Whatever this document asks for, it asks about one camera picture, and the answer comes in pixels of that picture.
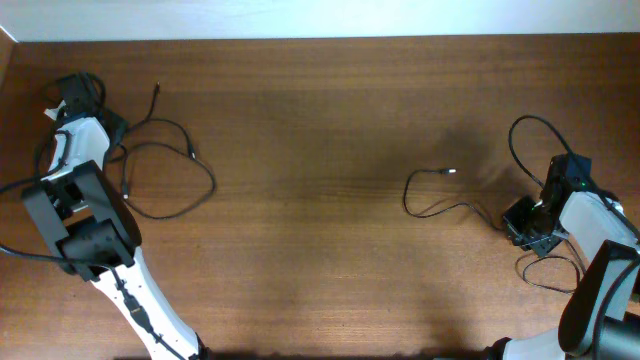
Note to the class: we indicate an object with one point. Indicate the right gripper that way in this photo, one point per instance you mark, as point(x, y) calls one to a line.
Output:
point(511, 222)

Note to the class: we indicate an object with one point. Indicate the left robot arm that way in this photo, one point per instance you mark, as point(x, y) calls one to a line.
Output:
point(98, 130)

